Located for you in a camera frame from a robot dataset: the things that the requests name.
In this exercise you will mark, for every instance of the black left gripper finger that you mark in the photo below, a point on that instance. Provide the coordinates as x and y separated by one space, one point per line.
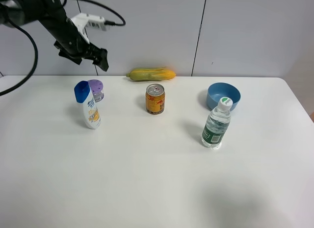
65 55

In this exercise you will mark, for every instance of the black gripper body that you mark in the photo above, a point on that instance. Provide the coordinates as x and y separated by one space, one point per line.
71 42

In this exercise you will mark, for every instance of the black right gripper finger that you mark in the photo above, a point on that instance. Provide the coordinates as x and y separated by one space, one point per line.
99 57

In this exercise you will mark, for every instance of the purple air freshener jar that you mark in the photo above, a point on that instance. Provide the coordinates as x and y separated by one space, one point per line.
97 89

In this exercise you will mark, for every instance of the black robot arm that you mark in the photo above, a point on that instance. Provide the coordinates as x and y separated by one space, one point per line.
50 13

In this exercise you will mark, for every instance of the white blue shampoo bottle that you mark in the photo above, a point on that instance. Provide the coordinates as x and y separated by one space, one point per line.
87 105

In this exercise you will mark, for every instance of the yellow corn cob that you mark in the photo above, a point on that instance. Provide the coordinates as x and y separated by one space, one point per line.
151 74

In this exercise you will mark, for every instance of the orange drink can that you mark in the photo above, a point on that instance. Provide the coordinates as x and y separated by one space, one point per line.
155 98

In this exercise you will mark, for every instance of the blue plastic bowl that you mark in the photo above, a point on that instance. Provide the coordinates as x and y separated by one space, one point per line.
218 90

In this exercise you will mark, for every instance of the clear water bottle green label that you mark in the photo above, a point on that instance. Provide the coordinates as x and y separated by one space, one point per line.
217 124

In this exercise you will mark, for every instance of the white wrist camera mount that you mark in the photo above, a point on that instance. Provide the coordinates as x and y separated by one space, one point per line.
83 21

